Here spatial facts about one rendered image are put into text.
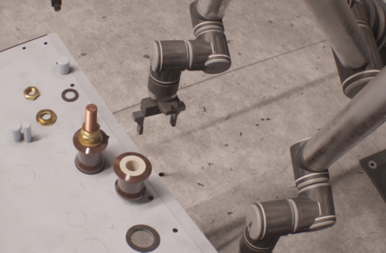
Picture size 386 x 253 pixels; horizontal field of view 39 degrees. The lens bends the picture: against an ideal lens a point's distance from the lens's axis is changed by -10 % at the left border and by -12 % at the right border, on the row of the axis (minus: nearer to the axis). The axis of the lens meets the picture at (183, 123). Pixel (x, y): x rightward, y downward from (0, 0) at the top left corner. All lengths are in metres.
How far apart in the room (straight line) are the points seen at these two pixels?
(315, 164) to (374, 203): 1.99
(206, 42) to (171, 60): 0.14
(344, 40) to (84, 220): 0.97
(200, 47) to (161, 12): 2.41
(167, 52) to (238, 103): 1.86
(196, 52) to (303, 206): 0.68
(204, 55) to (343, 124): 0.72
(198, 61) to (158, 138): 1.54
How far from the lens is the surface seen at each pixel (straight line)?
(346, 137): 1.48
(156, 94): 2.09
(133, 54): 4.01
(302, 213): 1.64
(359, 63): 2.08
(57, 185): 1.55
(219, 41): 2.05
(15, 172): 1.58
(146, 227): 1.48
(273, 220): 1.60
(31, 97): 1.75
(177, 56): 1.99
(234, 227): 3.20
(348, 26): 1.82
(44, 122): 1.68
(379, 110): 1.33
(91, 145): 1.50
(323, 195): 1.68
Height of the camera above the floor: 2.60
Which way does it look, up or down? 46 degrees down
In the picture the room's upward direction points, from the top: 11 degrees clockwise
